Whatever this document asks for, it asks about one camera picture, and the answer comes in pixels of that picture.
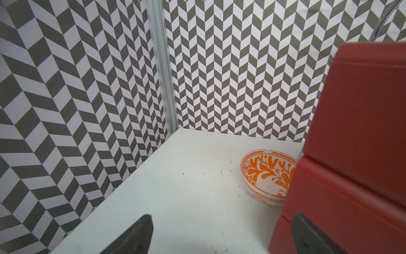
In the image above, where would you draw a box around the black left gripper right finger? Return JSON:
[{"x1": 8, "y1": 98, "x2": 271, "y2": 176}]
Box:
[{"x1": 291, "y1": 213, "x2": 347, "y2": 254}]

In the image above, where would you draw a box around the red plastic drawer cabinet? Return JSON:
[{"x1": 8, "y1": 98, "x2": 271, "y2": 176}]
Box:
[{"x1": 268, "y1": 42, "x2": 406, "y2": 254}]

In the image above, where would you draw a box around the chrome wire stand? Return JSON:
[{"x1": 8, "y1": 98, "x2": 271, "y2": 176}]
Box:
[{"x1": 368, "y1": 0, "x2": 402, "y2": 42}]

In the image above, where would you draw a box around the aluminium corner post left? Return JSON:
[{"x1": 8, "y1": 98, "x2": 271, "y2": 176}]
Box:
[{"x1": 147, "y1": 0, "x2": 178, "y2": 134}]

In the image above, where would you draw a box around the orange patterned ceramic bowl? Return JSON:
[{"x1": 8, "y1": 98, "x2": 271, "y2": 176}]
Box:
[{"x1": 241, "y1": 149, "x2": 298, "y2": 206}]

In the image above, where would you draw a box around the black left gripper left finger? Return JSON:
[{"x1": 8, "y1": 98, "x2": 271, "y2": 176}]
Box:
[{"x1": 100, "y1": 214, "x2": 153, "y2": 254}]

